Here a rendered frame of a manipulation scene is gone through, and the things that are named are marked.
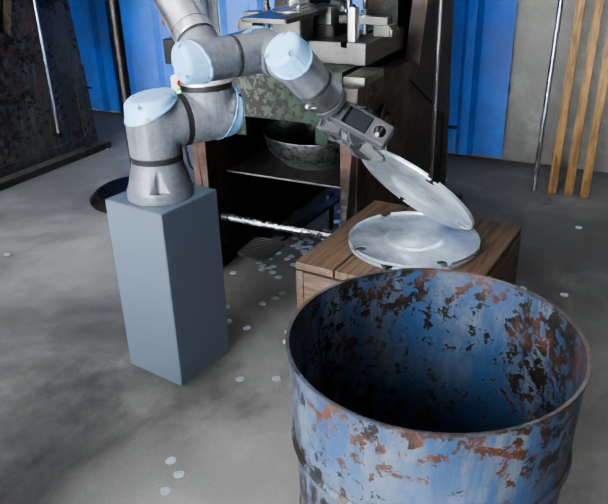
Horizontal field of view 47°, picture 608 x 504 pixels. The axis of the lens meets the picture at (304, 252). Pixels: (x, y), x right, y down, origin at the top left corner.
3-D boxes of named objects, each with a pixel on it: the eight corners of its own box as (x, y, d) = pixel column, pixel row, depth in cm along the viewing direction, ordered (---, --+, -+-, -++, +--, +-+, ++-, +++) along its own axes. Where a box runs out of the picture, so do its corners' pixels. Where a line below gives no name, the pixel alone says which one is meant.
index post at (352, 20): (355, 42, 188) (356, 4, 184) (345, 42, 190) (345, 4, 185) (359, 40, 191) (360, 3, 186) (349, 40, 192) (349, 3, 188)
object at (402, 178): (491, 224, 138) (493, 221, 138) (372, 137, 138) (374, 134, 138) (449, 235, 167) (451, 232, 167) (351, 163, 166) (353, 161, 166)
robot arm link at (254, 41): (219, 26, 130) (249, 42, 122) (271, 20, 135) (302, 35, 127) (219, 68, 134) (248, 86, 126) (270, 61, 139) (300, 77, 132)
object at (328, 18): (330, 24, 199) (330, 7, 197) (284, 22, 205) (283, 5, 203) (343, 19, 206) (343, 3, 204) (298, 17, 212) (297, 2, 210)
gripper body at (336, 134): (349, 113, 144) (318, 77, 135) (380, 120, 138) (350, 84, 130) (330, 144, 143) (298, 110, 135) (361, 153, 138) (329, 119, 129)
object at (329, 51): (365, 66, 189) (366, 43, 186) (224, 56, 207) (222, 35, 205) (403, 48, 213) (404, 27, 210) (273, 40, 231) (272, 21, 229)
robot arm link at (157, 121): (120, 151, 158) (112, 91, 153) (175, 140, 165) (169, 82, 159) (141, 165, 149) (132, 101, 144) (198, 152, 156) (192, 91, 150)
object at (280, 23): (288, 71, 183) (286, 17, 177) (242, 68, 189) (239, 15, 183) (329, 54, 203) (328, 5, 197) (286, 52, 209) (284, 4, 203)
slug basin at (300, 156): (344, 183, 204) (344, 150, 200) (243, 168, 218) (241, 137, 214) (386, 150, 231) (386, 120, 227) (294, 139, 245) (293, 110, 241)
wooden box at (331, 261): (453, 445, 148) (466, 302, 133) (299, 392, 166) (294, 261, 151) (507, 351, 179) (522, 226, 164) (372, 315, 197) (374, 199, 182)
